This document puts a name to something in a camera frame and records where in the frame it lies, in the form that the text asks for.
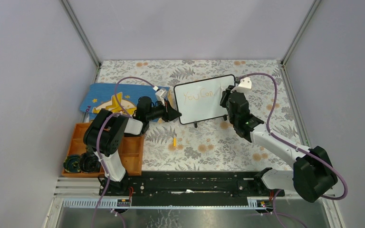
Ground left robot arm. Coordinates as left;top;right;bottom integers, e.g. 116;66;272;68
83;96;182;195

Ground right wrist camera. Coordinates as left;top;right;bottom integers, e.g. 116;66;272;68
232;77;252;93

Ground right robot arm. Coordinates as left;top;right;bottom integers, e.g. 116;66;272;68
220;85;339;202

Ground floral table mat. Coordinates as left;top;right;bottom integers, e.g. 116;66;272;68
97;60;300;171

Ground dark round object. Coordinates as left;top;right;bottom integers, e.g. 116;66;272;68
63;154;81;173
79;152;101;173

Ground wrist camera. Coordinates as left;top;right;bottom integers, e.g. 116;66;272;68
232;77;252;93
153;86;168;105

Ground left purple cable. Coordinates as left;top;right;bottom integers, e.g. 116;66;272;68
90;76;159;228

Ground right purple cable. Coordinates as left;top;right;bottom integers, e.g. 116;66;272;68
236;72;349;201

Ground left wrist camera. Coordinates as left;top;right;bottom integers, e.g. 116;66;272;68
153;86;168;105

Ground wooden compartment tray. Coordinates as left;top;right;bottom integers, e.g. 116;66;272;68
61;123;144;178

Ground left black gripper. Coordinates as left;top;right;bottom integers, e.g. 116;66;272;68
145;98;181;122

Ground purple cable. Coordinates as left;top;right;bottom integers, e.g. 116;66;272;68
236;72;349;201
90;76;159;228

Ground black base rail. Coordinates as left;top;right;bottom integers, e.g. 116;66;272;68
98;171;285;207

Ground black framed whiteboard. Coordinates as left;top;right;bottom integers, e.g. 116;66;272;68
173;75;235;125

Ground blue pikachu cloth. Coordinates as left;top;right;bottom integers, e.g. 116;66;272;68
79;83;165;120

